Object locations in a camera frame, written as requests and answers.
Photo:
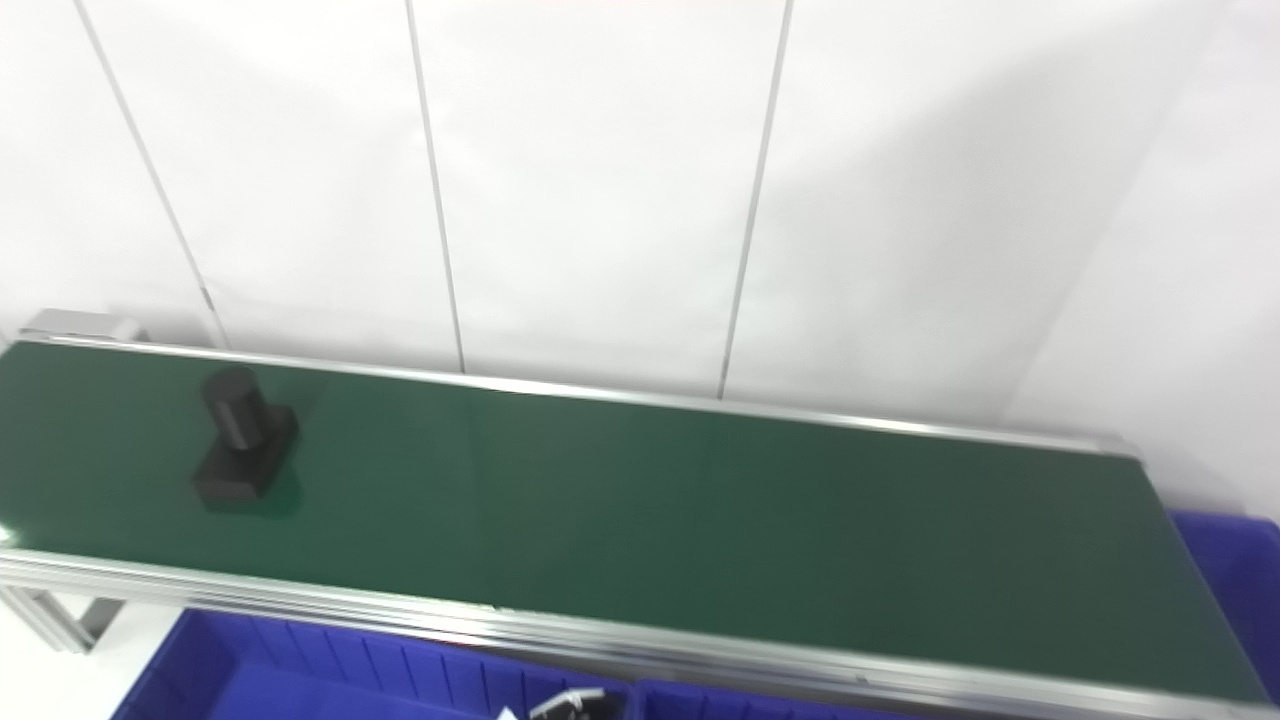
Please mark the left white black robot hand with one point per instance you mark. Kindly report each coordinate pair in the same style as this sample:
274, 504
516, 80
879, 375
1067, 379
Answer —
570, 705

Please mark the black cylinder block part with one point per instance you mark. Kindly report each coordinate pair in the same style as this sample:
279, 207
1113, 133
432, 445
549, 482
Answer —
240, 440

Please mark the blue plastic bin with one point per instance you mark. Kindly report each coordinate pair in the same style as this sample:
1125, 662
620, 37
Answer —
720, 705
300, 670
1240, 580

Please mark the green conveyor belt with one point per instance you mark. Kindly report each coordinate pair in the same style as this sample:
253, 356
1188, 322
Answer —
700, 510

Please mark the aluminium conveyor leg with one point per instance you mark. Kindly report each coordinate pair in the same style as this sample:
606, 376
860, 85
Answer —
60, 615

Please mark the grey conveyor end housing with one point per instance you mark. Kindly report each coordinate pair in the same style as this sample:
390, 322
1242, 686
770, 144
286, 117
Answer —
85, 325

